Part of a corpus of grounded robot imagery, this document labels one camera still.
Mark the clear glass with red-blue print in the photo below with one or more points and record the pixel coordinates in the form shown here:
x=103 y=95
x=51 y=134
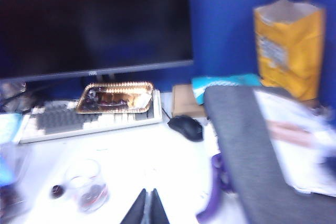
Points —
x=86 y=182

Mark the grey fabric laptop sleeve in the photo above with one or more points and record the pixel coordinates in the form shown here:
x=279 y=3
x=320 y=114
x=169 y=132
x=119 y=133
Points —
x=241 y=142

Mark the black computer monitor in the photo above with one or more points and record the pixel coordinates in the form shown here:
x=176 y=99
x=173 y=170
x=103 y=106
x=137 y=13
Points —
x=92 y=22

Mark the gold foil tray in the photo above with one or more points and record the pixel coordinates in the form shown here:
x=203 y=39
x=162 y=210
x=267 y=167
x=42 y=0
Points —
x=115 y=98

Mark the yellow paper bag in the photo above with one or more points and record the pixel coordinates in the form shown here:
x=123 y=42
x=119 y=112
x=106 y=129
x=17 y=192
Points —
x=288 y=51

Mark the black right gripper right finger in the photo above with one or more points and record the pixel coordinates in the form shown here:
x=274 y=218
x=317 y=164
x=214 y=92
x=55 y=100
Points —
x=157 y=211

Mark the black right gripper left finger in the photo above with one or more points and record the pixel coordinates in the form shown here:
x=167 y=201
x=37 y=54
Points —
x=139 y=211

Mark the white and grey keyboard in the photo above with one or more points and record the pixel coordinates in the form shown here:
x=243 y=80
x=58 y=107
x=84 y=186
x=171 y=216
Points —
x=65 y=121

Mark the black computer mouse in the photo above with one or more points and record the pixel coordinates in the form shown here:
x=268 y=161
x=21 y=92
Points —
x=187 y=128

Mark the white paper sheets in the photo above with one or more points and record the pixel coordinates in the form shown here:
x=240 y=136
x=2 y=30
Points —
x=296 y=134

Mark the teal and white box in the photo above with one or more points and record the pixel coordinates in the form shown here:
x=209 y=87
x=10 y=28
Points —
x=223 y=81

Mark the brown cardboard box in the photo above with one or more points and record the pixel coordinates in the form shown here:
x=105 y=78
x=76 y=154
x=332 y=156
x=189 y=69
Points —
x=183 y=102

